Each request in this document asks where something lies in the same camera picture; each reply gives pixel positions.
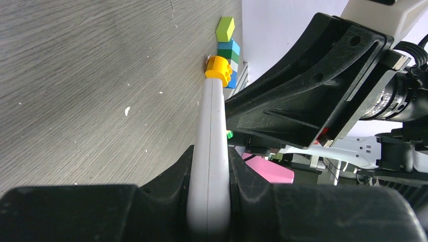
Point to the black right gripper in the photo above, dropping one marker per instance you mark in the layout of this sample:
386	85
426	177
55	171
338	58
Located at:
320	88

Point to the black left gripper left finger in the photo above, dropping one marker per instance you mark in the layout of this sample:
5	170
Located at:
153	212

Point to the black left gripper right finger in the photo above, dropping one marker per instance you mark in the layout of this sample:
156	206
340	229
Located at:
262	211

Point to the white air conditioner remote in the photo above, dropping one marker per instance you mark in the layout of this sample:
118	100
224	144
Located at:
209	203

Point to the gold green battery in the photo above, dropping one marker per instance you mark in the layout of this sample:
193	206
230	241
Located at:
229	134

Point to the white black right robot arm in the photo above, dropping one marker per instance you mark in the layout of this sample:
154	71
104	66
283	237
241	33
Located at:
389	141

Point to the pink plastic object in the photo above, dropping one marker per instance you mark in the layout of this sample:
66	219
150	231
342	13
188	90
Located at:
270	171

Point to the blue green white brick stack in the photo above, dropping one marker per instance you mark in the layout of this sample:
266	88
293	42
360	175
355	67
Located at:
230	51

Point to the yellow toy brick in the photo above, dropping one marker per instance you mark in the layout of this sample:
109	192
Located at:
218	67

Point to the lime green toy brick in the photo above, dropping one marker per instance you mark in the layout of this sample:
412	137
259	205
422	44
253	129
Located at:
225	29

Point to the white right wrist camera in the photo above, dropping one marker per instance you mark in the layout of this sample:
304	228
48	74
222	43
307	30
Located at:
393	18

